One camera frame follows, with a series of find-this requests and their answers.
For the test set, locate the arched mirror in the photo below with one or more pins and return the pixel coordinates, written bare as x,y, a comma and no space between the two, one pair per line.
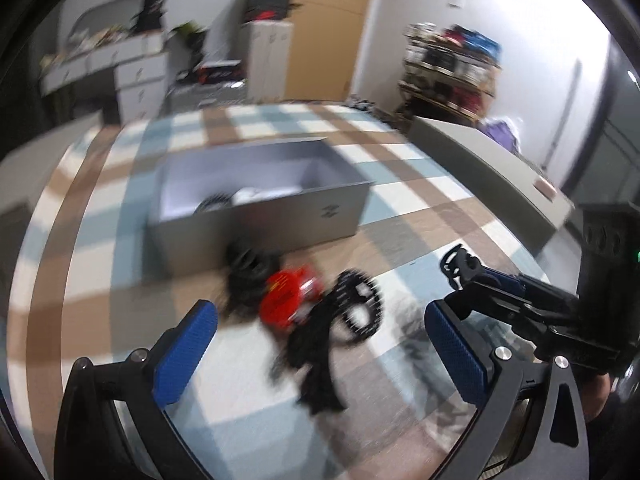
100,15

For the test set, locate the pile of desk clutter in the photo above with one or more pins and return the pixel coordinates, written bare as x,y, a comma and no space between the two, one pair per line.
95,40

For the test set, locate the rows of sneakers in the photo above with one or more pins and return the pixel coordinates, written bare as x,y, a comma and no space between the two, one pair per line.
450,55

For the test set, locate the grey cardboard box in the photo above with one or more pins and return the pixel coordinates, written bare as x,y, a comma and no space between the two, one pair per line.
260,225

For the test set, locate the black bag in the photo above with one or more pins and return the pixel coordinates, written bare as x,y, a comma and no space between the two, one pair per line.
150,10

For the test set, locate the wooden shoe rack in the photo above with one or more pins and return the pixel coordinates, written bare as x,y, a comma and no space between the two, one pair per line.
430,102

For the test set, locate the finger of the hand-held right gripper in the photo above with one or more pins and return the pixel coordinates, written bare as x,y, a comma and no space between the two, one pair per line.
545,292
500,307

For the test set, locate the wooden door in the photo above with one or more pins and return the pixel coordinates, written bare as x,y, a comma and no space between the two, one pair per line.
325,35

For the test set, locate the dark wardrobe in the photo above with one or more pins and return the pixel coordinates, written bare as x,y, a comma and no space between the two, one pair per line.
615,135

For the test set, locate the white upright suitcase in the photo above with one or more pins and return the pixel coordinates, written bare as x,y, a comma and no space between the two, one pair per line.
265,60

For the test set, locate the silver suitcase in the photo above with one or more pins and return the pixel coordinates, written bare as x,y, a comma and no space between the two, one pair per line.
200,95

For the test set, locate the black wrapped flower bouquet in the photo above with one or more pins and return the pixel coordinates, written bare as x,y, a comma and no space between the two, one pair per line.
192,40

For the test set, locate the pile of loose shoes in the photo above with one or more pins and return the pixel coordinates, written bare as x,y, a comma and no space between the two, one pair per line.
370,107

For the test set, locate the black and red shoe box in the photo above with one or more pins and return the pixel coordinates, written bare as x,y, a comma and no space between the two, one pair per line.
267,16

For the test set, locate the purple bag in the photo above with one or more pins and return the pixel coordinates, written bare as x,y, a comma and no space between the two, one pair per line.
500,132

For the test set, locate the white dressing desk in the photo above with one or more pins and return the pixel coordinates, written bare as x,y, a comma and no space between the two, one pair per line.
140,80

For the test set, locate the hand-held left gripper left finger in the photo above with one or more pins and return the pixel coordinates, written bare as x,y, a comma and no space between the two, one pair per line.
185,355

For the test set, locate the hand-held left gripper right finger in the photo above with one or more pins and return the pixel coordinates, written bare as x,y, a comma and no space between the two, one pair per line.
457,355

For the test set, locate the red flower hair accessory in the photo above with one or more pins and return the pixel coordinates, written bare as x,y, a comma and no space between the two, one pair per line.
285,297

